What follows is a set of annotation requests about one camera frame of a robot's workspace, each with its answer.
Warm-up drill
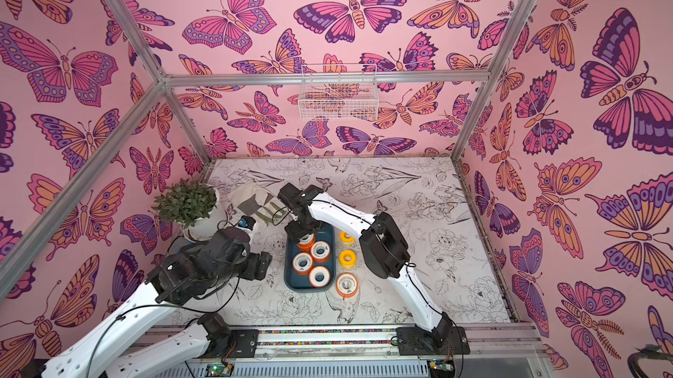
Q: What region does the white wire wall basket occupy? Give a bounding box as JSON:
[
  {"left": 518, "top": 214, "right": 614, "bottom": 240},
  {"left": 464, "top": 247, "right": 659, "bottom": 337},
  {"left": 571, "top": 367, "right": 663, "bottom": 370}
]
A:
[{"left": 296, "top": 62, "right": 380, "bottom": 121}]

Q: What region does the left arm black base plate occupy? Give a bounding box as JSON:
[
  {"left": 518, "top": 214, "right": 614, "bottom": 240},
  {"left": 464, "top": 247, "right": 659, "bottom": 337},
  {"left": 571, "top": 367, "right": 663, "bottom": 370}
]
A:
[{"left": 204, "top": 329, "right": 259, "bottom": 360}]

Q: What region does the green potted plant white pot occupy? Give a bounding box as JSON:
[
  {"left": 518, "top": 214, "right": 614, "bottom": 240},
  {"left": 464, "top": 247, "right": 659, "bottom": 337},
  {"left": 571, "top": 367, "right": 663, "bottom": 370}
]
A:
[{"left": 152, "top": 180, "right": 230, "bottom": 241}]

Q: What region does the green circuit board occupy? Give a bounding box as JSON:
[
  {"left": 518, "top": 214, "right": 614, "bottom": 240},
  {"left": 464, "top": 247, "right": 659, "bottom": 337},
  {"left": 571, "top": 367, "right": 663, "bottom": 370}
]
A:
[{"left": 204, "top": 363, "right": 234, "bottom": 378}]

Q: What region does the beige grey work glove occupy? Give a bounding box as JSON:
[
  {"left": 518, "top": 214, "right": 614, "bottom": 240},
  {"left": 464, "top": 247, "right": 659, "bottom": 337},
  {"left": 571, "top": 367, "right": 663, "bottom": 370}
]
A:
[{"left": 228, "top": 183, "right": 287, "bottom": 225}]

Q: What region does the yellow sealing tape roll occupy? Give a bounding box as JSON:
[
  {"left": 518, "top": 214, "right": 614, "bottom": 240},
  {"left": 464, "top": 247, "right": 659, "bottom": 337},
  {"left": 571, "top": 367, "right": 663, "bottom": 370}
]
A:
[{"left": 339, "top": 232, "right": 356, "bottom": 247}]

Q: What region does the teal plastic storage tray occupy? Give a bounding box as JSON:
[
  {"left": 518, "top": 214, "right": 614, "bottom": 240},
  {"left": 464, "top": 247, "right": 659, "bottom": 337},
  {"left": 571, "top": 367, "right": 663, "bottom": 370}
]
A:
[{"left": 284, "top": 225, "right": 336, "bottom": 293}]

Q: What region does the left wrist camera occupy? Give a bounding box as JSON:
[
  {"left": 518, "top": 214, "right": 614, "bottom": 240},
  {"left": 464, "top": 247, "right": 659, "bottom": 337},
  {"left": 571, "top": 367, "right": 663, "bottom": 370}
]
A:
[{"left": 236, "top": 216, "right": 257, "bottom": 234}]

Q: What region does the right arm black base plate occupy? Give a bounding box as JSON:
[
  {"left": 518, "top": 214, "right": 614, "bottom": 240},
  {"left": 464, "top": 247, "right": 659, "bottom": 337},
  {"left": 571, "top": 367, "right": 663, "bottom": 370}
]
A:
[{"left": 394, "top": 325, "right": 471, "bottom": 356}]

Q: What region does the orange sealing tape roll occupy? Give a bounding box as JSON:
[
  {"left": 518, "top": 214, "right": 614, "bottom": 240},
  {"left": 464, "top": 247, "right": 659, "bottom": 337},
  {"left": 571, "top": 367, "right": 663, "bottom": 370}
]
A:
[
  {"left": 308, "top": 266, "right": 331, "bottom": 289},
  {"left": 297, "top": 234, "right": 315, "bottom": 252},
  {"left": 292, "top": 252, "right": 314, "bottom": 276},
  {"left": 338, "top": 249, "right": 357, "bottom": 269},
  {"left": 336, "top": 273, "right": 359, "bottom": 298},
  {"left": 310, "top": 241, "right": 331, "bottom": 263}
]

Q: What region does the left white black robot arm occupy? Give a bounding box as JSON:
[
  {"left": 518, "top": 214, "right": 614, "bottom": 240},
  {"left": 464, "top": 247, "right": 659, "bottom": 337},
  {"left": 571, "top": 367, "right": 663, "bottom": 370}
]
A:
[{"left": 19, "top": 217, "right": 272, "bottom": 377}]

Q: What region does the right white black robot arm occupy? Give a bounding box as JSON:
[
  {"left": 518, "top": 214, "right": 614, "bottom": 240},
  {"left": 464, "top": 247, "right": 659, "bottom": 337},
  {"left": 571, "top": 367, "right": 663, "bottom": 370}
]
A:
[{"left": 278, "top": 183, "right": 454, "bottom": 352}]

